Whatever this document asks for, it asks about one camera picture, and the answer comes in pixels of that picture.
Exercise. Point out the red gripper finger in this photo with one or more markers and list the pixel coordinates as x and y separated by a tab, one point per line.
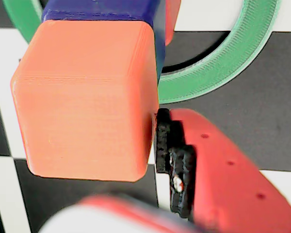
232	191

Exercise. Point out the orange cube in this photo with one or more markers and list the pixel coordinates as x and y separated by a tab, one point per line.
82	104

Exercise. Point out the red cube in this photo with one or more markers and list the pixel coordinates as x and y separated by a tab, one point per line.
172	19

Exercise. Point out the blue cube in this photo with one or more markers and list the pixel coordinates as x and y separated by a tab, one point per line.
99	9

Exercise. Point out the black white marker checkerboard mat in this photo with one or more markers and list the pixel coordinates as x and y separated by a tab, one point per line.
257	121

